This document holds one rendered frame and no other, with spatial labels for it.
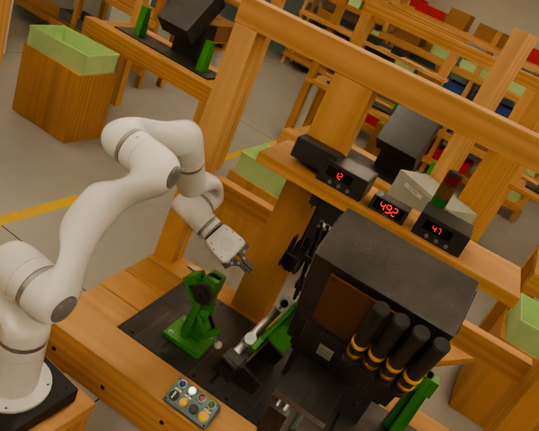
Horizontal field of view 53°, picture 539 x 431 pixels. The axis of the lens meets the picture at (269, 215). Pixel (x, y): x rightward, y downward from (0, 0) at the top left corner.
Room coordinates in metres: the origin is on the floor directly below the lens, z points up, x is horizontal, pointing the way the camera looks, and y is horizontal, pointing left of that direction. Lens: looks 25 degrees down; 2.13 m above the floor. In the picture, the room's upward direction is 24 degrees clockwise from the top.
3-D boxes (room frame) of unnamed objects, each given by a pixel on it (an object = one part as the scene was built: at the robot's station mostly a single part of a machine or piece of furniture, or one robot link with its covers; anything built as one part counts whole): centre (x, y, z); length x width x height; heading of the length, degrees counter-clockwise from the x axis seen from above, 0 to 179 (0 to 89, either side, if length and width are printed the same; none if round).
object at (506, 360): (1.77, -0.38, 1.23); 1.30 x 0.05 x 0.09; 75
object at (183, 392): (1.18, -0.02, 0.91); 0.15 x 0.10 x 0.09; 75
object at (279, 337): (1.37, -0.19, 1.17); 0.13 x 0.12 x 0.20; 75
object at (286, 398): (1.30, -0.33, 1.11); 0.39 x 0.16 x 0.03; 165
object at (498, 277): (1.67, -0.35, 1.52); 0.90 x 0.25 x 0.04; 75
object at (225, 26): (10.45, 2.45, 0.22); 1.20 x 0.81 x 0.44; 164
